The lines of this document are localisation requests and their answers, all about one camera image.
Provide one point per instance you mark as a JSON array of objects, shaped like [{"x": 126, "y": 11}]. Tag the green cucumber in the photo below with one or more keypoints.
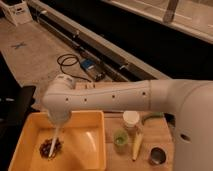
[{"x": 151, "y": 115}]

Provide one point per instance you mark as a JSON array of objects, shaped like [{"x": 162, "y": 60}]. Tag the white lidded jar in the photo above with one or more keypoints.
[{"x": 131, "y": 119}]

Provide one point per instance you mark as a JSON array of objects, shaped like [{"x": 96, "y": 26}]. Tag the yellow plastic tray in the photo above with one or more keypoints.
[{"x": 83, "y": 144}]

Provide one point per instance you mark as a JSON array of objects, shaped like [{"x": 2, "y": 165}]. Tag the black chair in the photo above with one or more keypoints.
[{"x": 13, "y": 113}]

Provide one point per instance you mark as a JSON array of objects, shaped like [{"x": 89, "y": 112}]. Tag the green cup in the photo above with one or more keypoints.
[{"x": 120, "y": 138}]

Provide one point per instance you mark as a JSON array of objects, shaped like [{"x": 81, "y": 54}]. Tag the white cardboard box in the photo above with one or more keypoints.
[{"x": 17, "y": 14}]

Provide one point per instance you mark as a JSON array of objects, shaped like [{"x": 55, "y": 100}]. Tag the metal cup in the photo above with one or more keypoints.
[{"x": 157, "y": 156}]

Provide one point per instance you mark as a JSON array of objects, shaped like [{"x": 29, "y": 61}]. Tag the dark grape bunch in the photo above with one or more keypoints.
[{"x": 45, "y": 147}]

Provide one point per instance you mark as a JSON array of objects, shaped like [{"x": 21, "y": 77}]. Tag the blue black power device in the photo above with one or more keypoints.
[{"x": 92, "y": 69}]

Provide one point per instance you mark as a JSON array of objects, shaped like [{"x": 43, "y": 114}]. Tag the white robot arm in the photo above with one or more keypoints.
[{"x": 189, "y": 101}]

